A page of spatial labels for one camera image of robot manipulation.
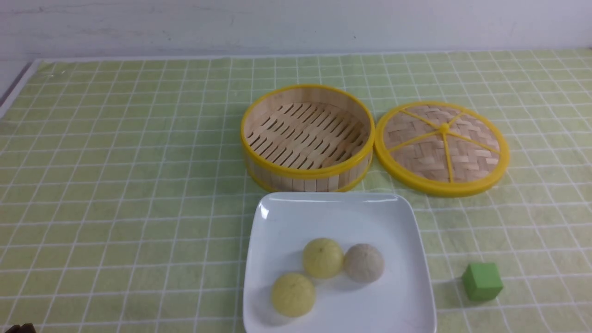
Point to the bamboo steamer basket yellow rim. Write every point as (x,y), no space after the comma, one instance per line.
(307,138)

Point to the green checkered tablecloth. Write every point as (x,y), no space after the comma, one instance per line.
(126,206)

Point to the yellow steamed bun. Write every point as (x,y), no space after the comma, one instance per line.
(293,295)
(322,258)

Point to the white square plate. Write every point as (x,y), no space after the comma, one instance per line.
(400,301)

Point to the green cube block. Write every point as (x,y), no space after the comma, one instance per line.
(482,282)

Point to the beige steamed bun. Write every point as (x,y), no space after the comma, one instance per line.
(363,263)

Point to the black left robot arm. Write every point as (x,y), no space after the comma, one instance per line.
(25,328)

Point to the woven bamboo steamer lid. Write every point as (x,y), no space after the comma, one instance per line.
(441,149)

